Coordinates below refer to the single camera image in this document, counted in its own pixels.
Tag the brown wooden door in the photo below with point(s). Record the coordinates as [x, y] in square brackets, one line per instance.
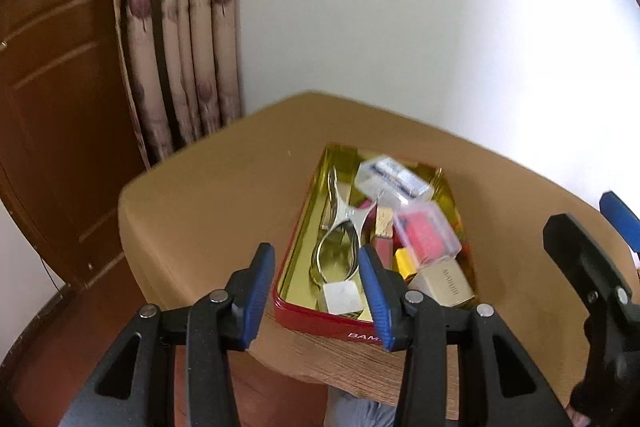
[65, 107]

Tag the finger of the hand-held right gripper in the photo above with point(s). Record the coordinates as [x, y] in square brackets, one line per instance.
[580, 252]
[620, 219]

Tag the red tin with gold interior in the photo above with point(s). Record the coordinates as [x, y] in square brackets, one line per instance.
[300, 267]

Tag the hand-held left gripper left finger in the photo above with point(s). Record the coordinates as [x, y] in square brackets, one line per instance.
[257, 299]

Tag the red eraser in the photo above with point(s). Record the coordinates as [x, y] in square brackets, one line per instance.
[384, 253]

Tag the silver metal tool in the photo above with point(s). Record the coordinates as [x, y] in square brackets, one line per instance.
[345, 212]

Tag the person's grey trouser leg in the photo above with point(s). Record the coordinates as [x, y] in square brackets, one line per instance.
[357, 412]

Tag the small blue white case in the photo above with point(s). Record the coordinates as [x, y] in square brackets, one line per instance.
[395, 179]

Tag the clear box with pink contents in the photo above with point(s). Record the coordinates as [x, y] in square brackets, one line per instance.
[427, 234]

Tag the yellow striped small box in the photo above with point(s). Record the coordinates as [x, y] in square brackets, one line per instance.
[412, 263]

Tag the small tan block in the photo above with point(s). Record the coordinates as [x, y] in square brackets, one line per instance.
[384, 222]

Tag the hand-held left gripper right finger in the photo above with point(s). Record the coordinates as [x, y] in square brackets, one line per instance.
[380, 304]

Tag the beige and red cardboard box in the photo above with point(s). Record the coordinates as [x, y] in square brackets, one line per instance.
[445, 284]

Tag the beige floral curtain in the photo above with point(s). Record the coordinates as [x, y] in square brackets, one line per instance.
[175, 37]

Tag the white box with black chevrons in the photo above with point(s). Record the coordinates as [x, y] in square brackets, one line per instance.
[341, 298]

